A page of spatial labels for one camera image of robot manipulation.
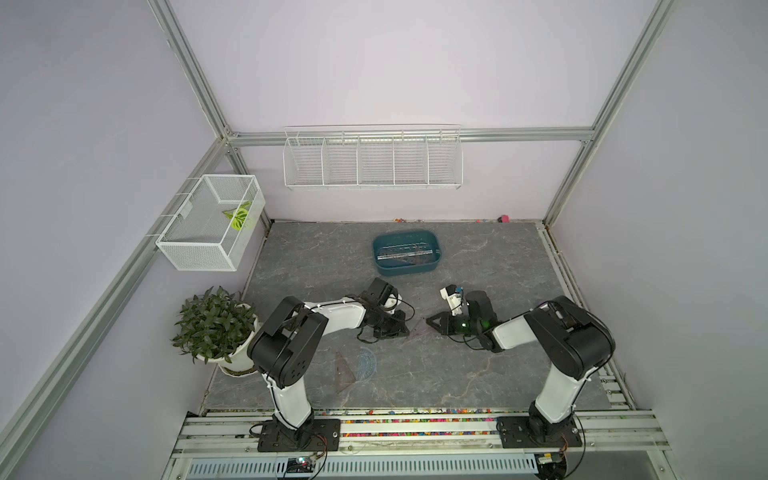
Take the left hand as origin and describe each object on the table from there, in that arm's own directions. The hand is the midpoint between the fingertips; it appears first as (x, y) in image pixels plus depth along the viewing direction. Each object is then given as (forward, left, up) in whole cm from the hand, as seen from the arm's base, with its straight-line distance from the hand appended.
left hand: (408, 336), depth 89 cm
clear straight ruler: (+32, -2, -1) cm, 33 cm away
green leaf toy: (+26, +45, +29) cm, 60 cm away
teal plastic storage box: (+34, -3, -2) cm, 34 cm away
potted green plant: (-1, +48, +17) cm, 50 cm away
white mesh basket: (+24, +53, +26) cm, 63 cm away
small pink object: (+49, -46, -2) cm, 67 cm away
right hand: (+5, -7, -1) cm, 8 cm away
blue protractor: (-7, +13, -1) cm, 14 cm away
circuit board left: (-29, +29, -3) cm, 41 cm away
